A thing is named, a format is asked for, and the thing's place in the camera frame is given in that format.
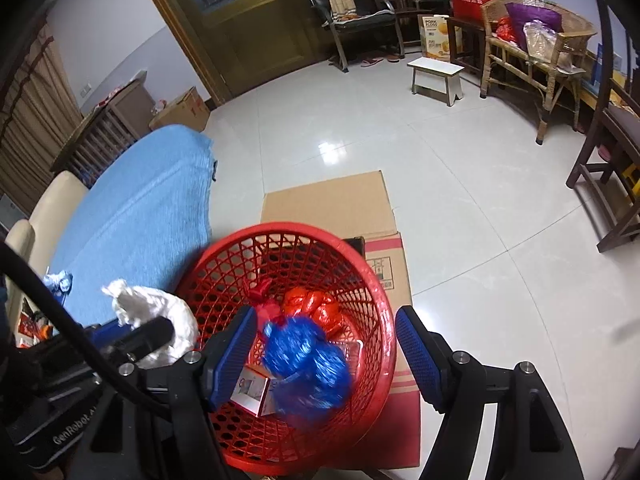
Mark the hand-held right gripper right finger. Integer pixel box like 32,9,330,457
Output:
395,305,586,480

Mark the red plastic mesh basket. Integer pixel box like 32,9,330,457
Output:
175,222,398,476

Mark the orange plastic bag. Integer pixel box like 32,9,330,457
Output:
282,287,346,336

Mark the blue plastic bag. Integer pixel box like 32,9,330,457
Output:
262,316,351,423

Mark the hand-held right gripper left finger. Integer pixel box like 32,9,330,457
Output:
87,304,258,480

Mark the clear plastic bag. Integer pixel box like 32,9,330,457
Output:
522,20,573,68

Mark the yellow printed carton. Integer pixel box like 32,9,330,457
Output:
417,14,463,61

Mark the white plastic bag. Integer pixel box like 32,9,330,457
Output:
101,280,200,367

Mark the wooden slatted cabinet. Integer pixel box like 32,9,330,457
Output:
50,71,156,188

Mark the red bag on rattan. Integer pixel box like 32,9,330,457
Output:
495,16,523,46

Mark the black cable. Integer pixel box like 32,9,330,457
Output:
0,242,173,418

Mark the rattan armchair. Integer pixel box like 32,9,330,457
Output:
480,0,598,146

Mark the brown cardboard box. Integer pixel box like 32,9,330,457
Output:
149,86,212,133

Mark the brown curtain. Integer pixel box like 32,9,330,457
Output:
0,22,83,201

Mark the wooden door with stained glass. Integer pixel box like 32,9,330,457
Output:
131,0,401,111

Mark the dark wooden side table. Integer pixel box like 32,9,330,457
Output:
445,15,488,78

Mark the beige leather sofa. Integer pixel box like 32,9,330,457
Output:
0,170,91,331

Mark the large cardboard box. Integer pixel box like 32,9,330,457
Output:
260,170,422,471

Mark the black metal chair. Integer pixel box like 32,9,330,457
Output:
303,0,406,72

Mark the small white printed carton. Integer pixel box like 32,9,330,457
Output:
231,364,273,417

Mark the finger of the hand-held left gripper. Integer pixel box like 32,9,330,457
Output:
110,316,176,361
82,321,132,348

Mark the dark wooden chair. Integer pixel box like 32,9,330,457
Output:
566,0,640,253

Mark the small white stool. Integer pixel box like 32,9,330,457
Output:
406,57,467,107

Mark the small blue crumpled wrapper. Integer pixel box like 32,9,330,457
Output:
42,270,74,293

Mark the red plastic bag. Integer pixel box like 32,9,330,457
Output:
248,282,286,331

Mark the purple cushion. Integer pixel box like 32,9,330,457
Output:
504,2,563,33

